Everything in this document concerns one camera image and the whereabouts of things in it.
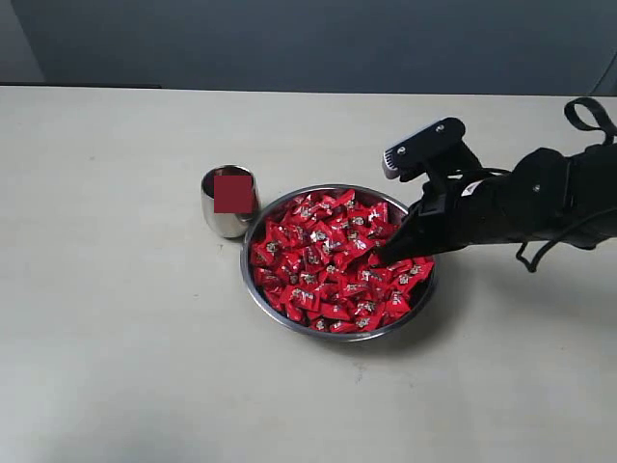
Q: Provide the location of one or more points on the red wrapped candy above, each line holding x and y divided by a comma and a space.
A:
268, 249
301, 298
334, 311
396, 306

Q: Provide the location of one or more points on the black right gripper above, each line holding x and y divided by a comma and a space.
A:
467, 212

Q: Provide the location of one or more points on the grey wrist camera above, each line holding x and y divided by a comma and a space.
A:
437, 148

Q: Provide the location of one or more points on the round steel bowl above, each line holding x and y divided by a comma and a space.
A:
334, 231

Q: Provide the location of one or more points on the small steel cup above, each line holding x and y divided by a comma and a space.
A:
229, 200

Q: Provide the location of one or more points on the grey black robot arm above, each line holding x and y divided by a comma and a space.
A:
546, 199

